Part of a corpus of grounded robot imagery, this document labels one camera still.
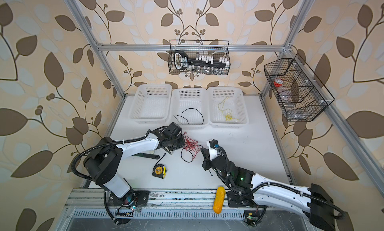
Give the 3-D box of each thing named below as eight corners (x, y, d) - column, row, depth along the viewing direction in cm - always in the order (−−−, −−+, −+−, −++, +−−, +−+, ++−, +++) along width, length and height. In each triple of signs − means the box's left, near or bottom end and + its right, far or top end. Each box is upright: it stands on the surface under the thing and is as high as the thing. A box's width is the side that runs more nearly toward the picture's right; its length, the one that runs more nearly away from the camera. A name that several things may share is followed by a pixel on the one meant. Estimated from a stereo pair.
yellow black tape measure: (152, 178, 83) (151, 177, 80) (154, 166, 87) (153, 164, 85) (165, 178, 83) (164, 177, 80) (167, 166, 87) (166, 164, 85)
